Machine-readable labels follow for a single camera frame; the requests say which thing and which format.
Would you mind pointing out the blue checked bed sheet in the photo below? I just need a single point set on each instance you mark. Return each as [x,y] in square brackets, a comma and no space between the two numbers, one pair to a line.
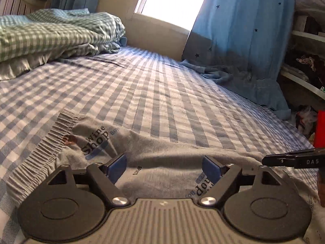
[152,86]

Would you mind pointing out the bright window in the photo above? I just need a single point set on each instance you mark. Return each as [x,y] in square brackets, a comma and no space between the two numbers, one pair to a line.
[172,2]

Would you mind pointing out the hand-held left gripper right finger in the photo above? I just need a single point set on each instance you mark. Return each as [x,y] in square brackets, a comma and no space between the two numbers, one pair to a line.
[210,169]

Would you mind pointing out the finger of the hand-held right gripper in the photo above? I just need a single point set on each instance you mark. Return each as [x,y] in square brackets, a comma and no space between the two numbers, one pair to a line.
[278,160]

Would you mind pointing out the patterned cloth bundle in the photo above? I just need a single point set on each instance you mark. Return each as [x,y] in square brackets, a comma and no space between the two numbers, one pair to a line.
[306,120]

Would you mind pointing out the white shelf unit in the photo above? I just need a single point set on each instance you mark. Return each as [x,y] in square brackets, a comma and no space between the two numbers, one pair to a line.
[308,35]

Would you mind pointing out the dark clothes pile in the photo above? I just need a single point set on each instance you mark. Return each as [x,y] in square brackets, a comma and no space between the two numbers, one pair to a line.
[307,63]

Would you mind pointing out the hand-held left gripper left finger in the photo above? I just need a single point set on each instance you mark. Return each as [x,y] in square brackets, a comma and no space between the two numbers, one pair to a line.
[117,169]

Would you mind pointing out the red bag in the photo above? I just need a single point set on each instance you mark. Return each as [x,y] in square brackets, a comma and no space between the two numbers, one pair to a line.
[320,129]

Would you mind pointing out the grey printed pants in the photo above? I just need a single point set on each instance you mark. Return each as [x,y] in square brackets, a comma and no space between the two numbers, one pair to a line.
[162,155]

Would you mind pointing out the small blue cloth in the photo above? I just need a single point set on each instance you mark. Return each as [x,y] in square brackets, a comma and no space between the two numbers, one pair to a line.
[123,41]

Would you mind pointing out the green checked quilt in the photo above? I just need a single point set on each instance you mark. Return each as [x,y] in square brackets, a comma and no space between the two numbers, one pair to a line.
[50,35]

